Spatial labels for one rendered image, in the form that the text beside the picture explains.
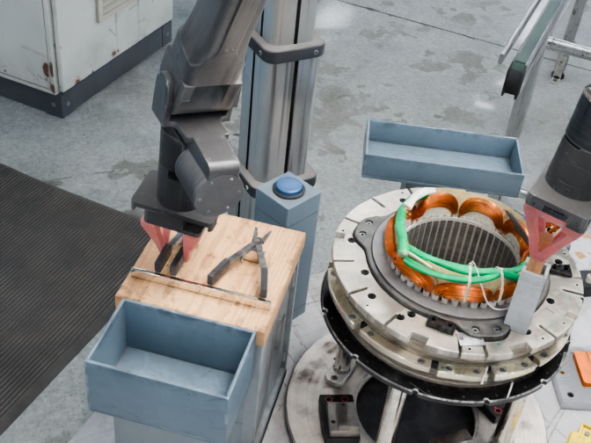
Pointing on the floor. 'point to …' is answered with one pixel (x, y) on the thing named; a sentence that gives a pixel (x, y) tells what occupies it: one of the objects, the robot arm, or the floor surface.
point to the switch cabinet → (75, 47)
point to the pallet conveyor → (529, 56)
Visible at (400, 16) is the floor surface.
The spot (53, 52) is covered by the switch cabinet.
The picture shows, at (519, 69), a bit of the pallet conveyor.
